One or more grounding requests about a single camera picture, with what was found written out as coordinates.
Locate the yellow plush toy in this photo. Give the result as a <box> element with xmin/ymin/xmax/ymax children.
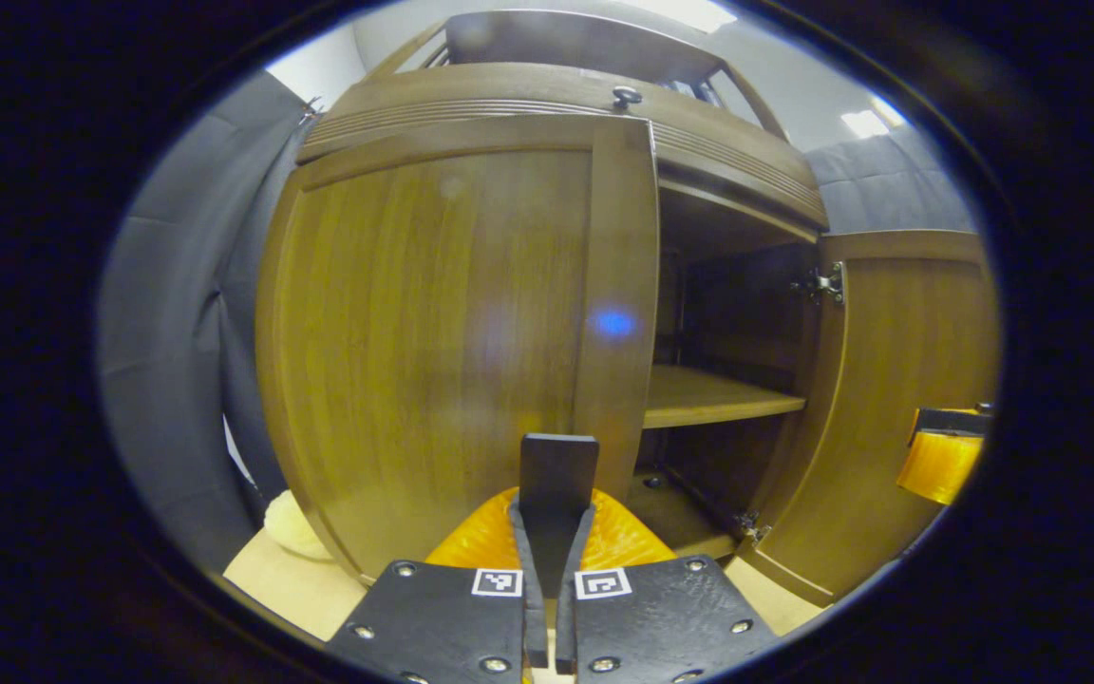
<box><xmin>263</xmin><ymin>490</ymin><xmax>334</xmax><ymax>561</ymax></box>

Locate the black door handle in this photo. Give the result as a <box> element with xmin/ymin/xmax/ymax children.
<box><xmin>519</xmin><ymin>433</ymin><xmax>600</xmax><ymax>599</ymax></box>

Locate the wooden cabinet door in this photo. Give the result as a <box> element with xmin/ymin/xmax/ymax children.
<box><xmin>742</xmin><ymin>230</ymin><xmax>999</xmax><ymax>609</ymax></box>
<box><xmin>255</xmin><ymin>114</ymin><xmax>662</xmax><ymax>585</ymax></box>

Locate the wooden double-door shoe cabinet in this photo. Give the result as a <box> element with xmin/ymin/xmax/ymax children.
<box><xmin>255</xmin><ymin>9</ymin><xmax>999</xmax><ymax>609</ymax></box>

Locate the small ceiling light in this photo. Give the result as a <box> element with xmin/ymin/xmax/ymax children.
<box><xmin>839</xmin><ymin>95</ymin><xmax>909</xmax><ymax>141</ymax></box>

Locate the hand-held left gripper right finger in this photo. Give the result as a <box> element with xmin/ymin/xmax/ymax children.
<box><xmin>555</xmin><ymin>489</ymin><xmax>781</xmax><ymax>684</ymax></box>

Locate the black backdrop cloth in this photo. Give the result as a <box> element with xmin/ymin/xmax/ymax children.
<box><xmin>96</xmin><ymin>68</ymin><xmax>980</xmax><ymax>571</ymax></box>

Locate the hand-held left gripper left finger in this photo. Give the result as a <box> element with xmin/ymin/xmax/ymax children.
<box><xmin>324</xmin><ymin>487</ymin><xmax>548</xmax><ymax>684</ymax></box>

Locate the large ceiling light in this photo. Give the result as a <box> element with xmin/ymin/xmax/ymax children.
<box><xmin>618</xmin><ymin>0</ymin><xmax>738</xmax><ymax>34</ymax></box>

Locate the wooden inner cabinet shelf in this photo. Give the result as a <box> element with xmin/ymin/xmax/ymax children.
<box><xmin>642</xmin><ymin>365</ymin><xmax>807</xmax><ymax>430</ymax></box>

